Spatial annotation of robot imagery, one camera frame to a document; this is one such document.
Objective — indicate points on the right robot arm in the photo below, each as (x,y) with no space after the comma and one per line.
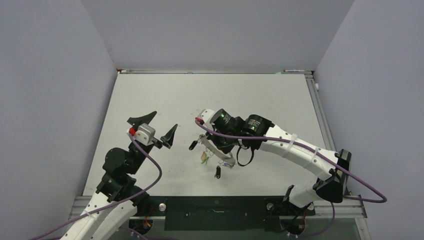
(258,133)

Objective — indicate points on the yellow key tag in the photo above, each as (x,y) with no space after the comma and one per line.
(204,156)

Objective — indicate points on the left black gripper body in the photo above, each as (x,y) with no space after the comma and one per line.
(138,150)

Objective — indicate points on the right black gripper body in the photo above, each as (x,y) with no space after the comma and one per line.
(225,143)

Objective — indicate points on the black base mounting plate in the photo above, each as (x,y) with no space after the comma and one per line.
(217,213)

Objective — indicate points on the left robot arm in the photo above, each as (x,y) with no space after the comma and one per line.
(117,198)

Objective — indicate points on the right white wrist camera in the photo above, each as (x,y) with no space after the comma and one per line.
(205,115)

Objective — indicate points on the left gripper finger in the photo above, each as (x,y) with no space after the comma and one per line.
(168,139)
(135,122)

